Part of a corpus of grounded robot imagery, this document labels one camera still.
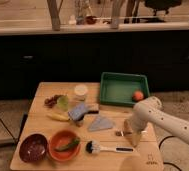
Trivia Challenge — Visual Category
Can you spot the silver metal fork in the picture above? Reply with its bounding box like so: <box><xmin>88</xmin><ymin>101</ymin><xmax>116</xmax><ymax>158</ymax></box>
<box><xmin>114</xmin><ymin>130</ymin><xmax>148</xmax><ymax>137</ymax></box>

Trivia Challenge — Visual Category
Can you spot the green pear toy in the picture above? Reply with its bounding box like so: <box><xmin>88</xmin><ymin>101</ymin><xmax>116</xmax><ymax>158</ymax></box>
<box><xmin>57</xmin><ymin>95</ymin><xmax>69</xmax><ymax>111</ymax></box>

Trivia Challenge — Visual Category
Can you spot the blue grey cloth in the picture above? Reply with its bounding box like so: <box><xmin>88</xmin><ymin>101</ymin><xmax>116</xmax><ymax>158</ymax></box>
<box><xmin>88</xmin><ymin>115</ymin><xmax>114</xmax><ymax>132</ymax></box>

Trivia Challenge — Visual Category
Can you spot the red grapes toy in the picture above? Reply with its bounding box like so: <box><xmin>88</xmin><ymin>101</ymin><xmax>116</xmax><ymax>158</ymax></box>
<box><xmin>44</xmin><ymin>95</ymin><xmax>60</xmax><ymax>108</ymax></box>

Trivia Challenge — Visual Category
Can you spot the green pepper toy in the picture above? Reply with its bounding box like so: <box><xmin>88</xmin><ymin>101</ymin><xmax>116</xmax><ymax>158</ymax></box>
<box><xmin>56</xmin><ymin>137</ymin><xmax>80</xmax><ymax>152</ymax></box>

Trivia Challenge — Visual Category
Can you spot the dish brush with black handle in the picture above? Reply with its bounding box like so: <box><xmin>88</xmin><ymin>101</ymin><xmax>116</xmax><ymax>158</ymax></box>
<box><xmin>85</xmin><ymin>141</ymin><xmax>134</xmax><ymax>154</ymax></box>

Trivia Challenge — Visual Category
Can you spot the black cable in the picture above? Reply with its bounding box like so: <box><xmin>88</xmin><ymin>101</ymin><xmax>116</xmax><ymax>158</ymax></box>
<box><xmin>158</xmin><ymin>134</ymin><xmax>189</xmax><ymax>171</ymax></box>

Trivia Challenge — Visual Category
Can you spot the yellow banana toy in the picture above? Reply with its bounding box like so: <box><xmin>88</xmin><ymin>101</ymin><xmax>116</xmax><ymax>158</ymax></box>
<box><xmin>47</xmin><ymin>114</ymin><xmax>69</xmax><ymax>122</ymax></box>

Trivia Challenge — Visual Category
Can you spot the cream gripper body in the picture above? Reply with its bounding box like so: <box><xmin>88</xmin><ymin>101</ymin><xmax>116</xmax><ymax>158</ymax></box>
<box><xmin>124</xmin><ymin>119</ymin><xmax>142</xmax><ymax>147</ymax></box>

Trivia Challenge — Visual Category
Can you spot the blue sponge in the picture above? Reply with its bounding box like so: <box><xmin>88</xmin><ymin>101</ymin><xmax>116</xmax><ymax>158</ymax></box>
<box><xmin>68</xmin><ymin>103</ymin><xmax>88</xmax><ymax>121</ymax></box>

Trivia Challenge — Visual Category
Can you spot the dark purple bowl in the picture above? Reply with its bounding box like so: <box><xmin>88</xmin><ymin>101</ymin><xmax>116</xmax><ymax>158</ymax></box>
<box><xmin>19</xmin><ymin>134</ymin><xmax>48</xmax><ymax>163</ymax></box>

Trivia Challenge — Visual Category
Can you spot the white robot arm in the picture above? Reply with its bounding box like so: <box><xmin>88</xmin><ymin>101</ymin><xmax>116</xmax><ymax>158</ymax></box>
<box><xmin>124</xmin><ymin>96</ymin><xmax>189</xmax><ymax>147</ymax></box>

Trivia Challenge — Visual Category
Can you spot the orange bowl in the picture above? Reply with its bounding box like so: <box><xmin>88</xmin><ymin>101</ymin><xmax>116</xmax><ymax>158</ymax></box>
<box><xmin>48</xmin><ymin>130</ymin><xmax>81</xmax><ymax>162</ymax></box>

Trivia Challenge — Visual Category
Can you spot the wooden brush block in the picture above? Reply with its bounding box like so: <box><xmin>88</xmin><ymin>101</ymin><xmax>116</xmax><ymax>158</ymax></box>
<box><xmin>88</xmin><ymin>103</ymin><xmax>99</xmax><ymax>113</ymax></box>

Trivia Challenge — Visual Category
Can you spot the orange ball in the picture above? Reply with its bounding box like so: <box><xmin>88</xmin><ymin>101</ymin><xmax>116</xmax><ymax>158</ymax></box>
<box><xmin>132</xmin><ymin>91</ymin><xmax>144</xmax><ymax>102</ymax></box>

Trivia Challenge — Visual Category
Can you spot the green plastic tray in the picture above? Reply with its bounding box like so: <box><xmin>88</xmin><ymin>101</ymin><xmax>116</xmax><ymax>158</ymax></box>
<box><xmin>99</xmin><ymin>72</ymin><xmax>150</xmax><ymax>107</ymax></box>

